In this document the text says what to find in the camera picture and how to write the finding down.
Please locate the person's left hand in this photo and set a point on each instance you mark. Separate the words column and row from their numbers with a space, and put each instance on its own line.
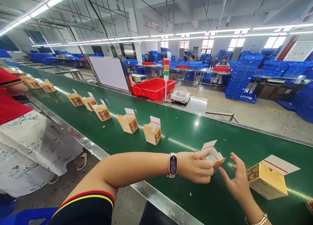
column 190, row 166

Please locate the person's right hand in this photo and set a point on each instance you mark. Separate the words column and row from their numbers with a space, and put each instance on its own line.
column 240, row 186

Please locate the person's left fingers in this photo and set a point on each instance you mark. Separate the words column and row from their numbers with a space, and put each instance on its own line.
column 205, row 168

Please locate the small tan carton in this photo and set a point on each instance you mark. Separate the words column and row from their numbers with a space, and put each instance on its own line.
column 212, row 154

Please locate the green conveyor belt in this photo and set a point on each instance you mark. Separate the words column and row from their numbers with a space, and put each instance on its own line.
column 185, row 127

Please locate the large open tan carton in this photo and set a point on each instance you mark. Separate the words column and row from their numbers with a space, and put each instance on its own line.
column 269, row 181

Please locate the person's body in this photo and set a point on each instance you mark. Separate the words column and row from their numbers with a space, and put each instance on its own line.
column 159, row 215

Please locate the metal side table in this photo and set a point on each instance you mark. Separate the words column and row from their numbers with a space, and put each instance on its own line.
column 195, row 102

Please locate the white weighing scale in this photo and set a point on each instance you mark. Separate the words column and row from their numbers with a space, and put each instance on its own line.
column 181, row 95

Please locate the row of tan cartons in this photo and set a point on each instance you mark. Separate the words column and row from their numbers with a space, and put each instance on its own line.
column 129, row 123

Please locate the large red plastic crate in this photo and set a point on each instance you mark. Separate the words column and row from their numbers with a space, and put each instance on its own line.
column 152, row 88

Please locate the stack of blue crates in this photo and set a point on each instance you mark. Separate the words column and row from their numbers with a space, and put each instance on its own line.
column 300, row 88
column 242, row 78

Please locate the shallow red crate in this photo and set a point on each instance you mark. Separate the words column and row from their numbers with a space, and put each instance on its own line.
column 221, row 69

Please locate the brown cardboard boxes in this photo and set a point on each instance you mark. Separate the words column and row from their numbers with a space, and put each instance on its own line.
column 271, row 91

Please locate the long metal worktable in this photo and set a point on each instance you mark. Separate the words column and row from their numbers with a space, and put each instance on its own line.
column 176, row 69

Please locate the signal tower light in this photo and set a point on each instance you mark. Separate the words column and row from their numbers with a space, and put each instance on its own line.
column 166, row 71

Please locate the white board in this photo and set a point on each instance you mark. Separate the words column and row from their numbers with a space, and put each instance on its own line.
column 108, row 72

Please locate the ceiling fan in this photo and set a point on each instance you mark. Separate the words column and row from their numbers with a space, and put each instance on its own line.
column 119, row 7

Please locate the blue plastic stool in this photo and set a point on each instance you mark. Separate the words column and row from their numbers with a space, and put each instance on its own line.
column 22, row 216

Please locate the ceiling light strip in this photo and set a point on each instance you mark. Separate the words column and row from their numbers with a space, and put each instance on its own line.
column 39, row 9

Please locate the metal rail bracket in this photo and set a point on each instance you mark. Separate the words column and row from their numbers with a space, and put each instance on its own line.
column 229, row 116

